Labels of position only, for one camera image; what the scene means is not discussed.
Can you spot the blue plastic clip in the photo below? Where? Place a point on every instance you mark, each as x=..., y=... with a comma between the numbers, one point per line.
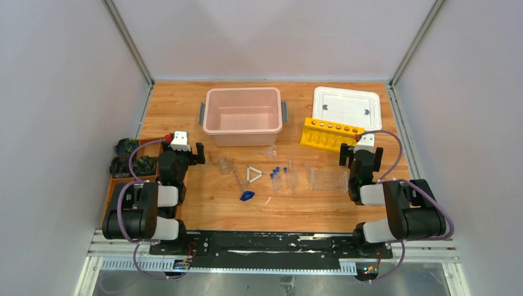
x=247, y=195

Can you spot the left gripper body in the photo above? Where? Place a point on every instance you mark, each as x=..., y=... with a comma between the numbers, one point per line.
x=198, y=153

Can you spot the blue capped tube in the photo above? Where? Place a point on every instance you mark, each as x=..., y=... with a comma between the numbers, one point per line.
x=286, y=177
x=273, y=182
x=277, y=178

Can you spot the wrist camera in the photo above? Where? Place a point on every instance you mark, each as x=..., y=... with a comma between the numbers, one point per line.
x=366, y=142
x=179, y=139

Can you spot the glass graduated tube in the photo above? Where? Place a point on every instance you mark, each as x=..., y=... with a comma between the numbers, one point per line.
x=240, y=181

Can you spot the pink plastic bin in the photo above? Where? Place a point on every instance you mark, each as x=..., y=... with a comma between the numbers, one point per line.
x=241, y=117

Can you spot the clay pipe triangle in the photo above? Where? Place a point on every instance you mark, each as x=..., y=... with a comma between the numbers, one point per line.
x=253, y=174

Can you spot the white plastic lid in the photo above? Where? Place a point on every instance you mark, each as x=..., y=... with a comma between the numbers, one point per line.
x=346, y=106

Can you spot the clear plastic funnel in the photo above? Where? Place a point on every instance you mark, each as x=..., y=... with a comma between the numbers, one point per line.
x=270, y=152

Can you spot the yellow test tube rack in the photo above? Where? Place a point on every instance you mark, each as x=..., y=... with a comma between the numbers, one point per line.
x=327, y=135

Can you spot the wooden compartment tray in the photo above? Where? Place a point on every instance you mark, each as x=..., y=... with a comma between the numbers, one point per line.
x=151, y=147

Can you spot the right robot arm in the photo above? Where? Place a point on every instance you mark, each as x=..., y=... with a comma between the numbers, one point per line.
x=412, y=212

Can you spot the clear well plate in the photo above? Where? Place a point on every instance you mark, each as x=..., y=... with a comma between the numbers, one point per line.
x=327, y=180

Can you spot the rolled patterned tie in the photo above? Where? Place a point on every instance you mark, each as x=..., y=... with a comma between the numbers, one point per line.
x=126, y=146
x=144, y=166
x=119, y=167

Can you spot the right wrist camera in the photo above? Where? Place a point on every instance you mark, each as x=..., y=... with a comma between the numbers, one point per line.
x=366, y=142

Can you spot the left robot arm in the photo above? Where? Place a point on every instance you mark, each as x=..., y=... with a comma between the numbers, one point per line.
x=146, y=188

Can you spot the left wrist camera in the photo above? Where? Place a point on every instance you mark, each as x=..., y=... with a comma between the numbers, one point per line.
x=179, y=139

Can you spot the small glass flask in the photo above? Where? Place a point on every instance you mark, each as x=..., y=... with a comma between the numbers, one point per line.
x=225, y=165

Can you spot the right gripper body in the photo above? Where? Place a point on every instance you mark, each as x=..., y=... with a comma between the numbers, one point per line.
x=348, y=151

